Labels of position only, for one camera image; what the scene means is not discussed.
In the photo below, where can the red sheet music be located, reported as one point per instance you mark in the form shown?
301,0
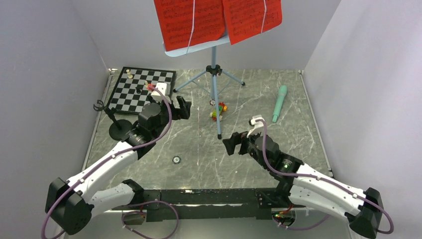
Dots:
247,18
186,23

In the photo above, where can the cream chess piece back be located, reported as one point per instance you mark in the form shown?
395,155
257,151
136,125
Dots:
129,74

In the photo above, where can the light blue music stand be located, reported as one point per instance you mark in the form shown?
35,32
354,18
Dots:
214,69

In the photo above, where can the black microphone stand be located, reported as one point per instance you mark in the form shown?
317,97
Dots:
119,128

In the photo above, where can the blue white poker chip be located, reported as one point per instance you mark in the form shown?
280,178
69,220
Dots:
176,160

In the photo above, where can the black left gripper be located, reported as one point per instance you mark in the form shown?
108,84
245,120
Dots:
182,113

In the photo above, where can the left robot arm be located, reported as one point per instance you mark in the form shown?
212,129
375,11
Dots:
72,203

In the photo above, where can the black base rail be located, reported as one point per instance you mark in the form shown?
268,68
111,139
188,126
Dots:
258,203

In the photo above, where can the mint green microphone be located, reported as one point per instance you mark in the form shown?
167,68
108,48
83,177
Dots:
279,102

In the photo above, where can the right red sheet music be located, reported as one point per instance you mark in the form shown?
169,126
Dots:
247,18

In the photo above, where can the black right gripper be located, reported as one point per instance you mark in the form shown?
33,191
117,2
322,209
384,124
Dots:
237,138

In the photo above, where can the black white chessboard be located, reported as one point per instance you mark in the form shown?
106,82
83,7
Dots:
130,92

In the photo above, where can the colourful toy brick car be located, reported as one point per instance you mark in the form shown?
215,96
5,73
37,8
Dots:
221,108

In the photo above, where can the left red sheet music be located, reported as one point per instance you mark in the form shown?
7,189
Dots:
186,23

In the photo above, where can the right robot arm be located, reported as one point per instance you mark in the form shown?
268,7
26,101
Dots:
301,185

